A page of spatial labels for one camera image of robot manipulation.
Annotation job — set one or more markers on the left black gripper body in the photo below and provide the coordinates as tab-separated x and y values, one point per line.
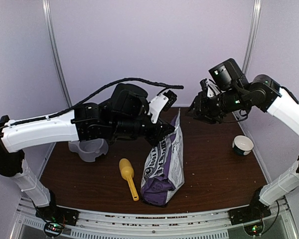
153	139

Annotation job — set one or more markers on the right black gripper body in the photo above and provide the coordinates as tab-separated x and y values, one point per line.
212	110

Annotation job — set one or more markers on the purple pet food bag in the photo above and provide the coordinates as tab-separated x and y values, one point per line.
163	173

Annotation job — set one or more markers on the yellow plastic scoop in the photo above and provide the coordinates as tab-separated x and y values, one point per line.
127	173

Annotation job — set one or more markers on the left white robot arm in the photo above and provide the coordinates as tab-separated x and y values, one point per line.
126	115

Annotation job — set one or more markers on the grey double pet feeder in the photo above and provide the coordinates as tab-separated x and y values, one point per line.
88	151

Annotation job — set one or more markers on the white and blue bowl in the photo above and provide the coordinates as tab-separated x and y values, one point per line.
242	145

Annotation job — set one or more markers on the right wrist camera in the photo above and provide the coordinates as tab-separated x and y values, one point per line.
210	87

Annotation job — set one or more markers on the right aluminium frame post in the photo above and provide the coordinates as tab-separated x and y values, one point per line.
254	26

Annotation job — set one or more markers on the aluminium frame post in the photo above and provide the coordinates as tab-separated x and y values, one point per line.
254	26
53	44

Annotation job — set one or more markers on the front aluminium rail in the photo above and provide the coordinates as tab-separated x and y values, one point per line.
200	225

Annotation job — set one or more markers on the left aluminium frame post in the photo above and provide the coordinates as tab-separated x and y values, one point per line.
53	44

